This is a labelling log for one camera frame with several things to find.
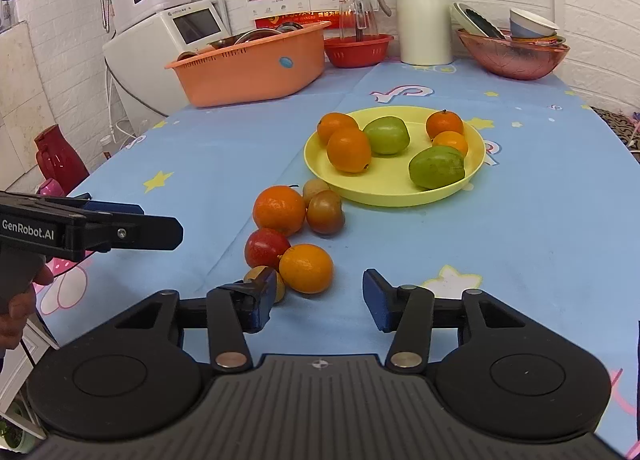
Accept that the red apple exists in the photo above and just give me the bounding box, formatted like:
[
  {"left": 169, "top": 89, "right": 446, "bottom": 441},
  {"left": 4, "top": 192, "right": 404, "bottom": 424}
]
[{"left": 244, "top": 228, "right": 291, "bottom": 269}]

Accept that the small orange tangerine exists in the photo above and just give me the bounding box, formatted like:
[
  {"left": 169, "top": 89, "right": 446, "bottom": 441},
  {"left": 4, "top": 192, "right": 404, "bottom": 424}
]
[{"left": 279, "top": 243, "right": 333, "bottom": 295}]

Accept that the medium orange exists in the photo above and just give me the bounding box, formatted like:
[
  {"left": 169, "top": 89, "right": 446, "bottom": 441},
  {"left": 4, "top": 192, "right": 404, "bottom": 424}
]
[{"left": 252, "top": 185, "right": 306, "bottom": 237}]

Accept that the green mango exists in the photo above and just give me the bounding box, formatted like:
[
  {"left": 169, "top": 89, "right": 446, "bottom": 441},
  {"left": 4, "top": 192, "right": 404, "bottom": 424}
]
[
  {"left": 408, "top": 146, "right": 465, "bottom": 189},
  {"left": 363, "top": 116, "right": 410, "bottom": 156}
]

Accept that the orange tangerine with stem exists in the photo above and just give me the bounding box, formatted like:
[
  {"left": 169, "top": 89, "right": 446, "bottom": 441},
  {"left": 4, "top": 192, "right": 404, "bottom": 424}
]
[{"left": 425, "top": 109, "right": 464, "bottom": 139}]

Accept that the dark red tomato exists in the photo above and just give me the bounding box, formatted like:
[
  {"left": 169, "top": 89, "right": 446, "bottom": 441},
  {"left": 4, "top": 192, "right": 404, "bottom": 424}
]
[{"left": 306, "top": 191, "right": 345, "bottom": 236}]

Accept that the large orange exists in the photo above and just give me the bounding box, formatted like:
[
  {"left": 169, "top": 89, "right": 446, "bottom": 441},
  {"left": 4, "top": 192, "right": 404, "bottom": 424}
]
[{"left": 326, "top": 128, "right": 372, "bottom": 173}]

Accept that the person's left hand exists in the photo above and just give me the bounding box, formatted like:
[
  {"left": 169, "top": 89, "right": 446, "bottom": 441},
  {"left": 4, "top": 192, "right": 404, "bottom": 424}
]
[{"left": 0, "top": 265, "right": 53, "bottom": 350}]

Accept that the yellow round plastic plate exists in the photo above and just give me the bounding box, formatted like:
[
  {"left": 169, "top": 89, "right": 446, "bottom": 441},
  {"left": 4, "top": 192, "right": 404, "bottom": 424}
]
[{"left": 304, "top": 106, "right": 486, "bottom": 208}]

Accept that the white countertop appliance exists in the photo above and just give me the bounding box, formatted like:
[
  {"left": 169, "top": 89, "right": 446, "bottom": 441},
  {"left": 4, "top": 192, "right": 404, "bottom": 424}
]
[{"left": 103, "top": 0, "right": 231, "bottom": 135}]

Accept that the blue patterned tablecloth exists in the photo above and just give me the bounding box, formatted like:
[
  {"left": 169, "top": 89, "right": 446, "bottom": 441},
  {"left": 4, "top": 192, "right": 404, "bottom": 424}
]
[{"left": 38, "top": 61, "right": 639, "bottom": 454}]

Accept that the small tangerine on plate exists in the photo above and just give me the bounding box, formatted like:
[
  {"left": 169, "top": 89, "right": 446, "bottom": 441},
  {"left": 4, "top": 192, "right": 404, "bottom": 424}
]
[{"left": 432, "top": 131, "right": 469, "bottom": 157}]

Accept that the orange on plate left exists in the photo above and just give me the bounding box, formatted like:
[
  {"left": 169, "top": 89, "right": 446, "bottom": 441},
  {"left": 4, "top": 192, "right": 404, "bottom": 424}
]
[{"left": 316, "top": 112, "right": 358, "bottom": 146}]

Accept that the orange plastic basin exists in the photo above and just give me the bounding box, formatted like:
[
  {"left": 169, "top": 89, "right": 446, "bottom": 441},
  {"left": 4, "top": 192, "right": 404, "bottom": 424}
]
[{"left": 166, "top": 22, "right": 330, "bottom": 108}]

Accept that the steel bowl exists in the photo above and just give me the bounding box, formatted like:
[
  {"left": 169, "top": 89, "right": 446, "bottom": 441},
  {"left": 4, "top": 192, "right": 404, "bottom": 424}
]
[{"left": 234, "top": 28, "right": 280, "bottom": 44}]

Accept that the red plastic basket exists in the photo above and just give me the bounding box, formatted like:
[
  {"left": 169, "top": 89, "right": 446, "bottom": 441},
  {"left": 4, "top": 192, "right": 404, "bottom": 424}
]
[{"left": 324, "top": 35, "right": 394, "bottom": 68}]

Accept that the pink glass bowl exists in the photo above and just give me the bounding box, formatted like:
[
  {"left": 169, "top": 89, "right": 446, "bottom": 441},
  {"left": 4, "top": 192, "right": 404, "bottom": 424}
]
[{"left": 457, "top": 29, "right": 570, "bottom": 81}]

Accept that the white thermos jug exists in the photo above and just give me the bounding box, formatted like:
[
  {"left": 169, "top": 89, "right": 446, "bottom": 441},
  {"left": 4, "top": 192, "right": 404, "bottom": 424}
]
[{"left": 378, "top": 0, "right": 454, "bottom": 66}]

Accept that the white dish plate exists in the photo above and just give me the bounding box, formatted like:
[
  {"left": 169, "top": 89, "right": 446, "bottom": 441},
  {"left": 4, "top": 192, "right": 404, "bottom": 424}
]
[{"left": 450, "top": 2, "right": 506, "bottom": 40}]

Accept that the white blue ceramic bowl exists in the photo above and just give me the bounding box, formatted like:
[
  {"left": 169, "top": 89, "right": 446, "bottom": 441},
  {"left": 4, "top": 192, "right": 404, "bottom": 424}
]
[{"left": 510, "top": 8, "right": 559, "bottom": 39}]

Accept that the glass pitcher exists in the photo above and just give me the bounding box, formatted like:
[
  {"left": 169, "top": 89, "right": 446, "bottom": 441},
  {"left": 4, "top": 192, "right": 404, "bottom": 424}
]
[{"left": 338, "top": 0, "right": 378, "bottom": 41}]

